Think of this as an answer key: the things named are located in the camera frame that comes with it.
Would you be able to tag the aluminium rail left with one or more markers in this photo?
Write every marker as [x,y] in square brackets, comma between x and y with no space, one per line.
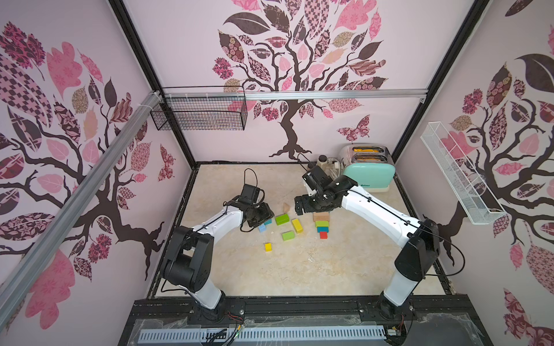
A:
[34,262]

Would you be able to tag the yellow rectangular block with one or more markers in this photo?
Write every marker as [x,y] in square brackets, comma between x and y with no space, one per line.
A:
[298,228]

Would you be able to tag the aluminium rail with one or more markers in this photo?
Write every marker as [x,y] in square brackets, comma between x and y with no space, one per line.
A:
[34,262]
[287,95]

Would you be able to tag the white cable duct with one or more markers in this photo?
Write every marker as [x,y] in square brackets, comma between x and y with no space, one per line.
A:
[259,335]

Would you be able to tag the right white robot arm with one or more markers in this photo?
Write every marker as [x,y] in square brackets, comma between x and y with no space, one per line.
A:
[417,239]

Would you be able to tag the aluminium rail back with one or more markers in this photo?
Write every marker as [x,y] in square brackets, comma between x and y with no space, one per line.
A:
[287,95]

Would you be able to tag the pale spice jar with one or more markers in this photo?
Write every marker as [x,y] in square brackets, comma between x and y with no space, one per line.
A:
[322,162]

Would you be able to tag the black wire basket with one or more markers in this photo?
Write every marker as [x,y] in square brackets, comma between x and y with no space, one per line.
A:
[201,108]

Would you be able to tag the white wire shelf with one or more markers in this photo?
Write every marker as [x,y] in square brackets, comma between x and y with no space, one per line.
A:
[479,203]

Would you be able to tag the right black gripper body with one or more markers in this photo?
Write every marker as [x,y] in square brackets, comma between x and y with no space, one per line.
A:
[306,203]

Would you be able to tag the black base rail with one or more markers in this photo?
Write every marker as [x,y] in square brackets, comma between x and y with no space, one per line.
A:
[368,308]

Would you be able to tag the mint green toaster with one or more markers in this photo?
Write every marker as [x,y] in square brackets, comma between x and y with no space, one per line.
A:
[370,165]

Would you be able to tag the natural wood block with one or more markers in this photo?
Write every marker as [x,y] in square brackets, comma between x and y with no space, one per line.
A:
[321,218]
[321,215]

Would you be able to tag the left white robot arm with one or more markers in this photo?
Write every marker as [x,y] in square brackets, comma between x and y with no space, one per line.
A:
[187,263]

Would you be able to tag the green block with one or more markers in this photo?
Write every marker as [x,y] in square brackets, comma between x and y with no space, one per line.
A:
[282,219]
[321,224]
[287,236]

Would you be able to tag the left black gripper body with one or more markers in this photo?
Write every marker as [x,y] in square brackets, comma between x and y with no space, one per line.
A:
[258,215]

